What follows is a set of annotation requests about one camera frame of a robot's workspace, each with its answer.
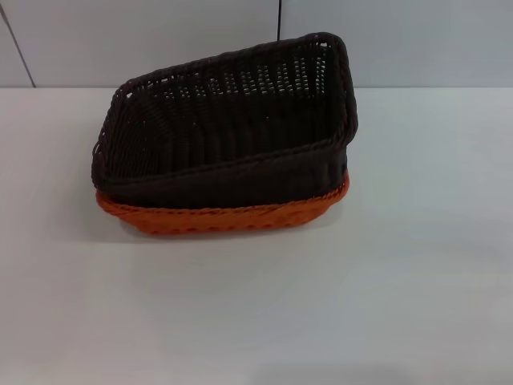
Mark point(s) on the dark brown woven plastic basket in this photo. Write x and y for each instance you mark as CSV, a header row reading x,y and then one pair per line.
x,y
224,132

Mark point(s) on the orange woven plastic basket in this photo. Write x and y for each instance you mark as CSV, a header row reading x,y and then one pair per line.
x,y
240,218

